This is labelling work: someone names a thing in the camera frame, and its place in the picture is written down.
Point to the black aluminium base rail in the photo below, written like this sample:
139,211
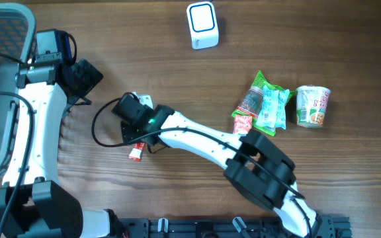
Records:
325,227

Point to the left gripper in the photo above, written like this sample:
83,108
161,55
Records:
90,76

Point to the green gummy candy bag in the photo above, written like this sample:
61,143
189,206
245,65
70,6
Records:
252,102

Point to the cup noodles container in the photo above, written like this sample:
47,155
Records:
311,105

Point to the red chocolate bar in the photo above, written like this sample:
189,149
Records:
137,151

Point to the teal candy bag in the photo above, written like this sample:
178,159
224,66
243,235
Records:
273,114

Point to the white barcode scanner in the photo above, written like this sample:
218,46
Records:
203,25

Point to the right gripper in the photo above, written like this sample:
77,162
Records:
127,131

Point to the red orange snack packet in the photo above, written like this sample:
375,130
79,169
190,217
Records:
242,124

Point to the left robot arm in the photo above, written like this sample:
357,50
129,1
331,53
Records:
36,94

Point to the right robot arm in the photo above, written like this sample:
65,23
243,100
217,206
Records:
252,163

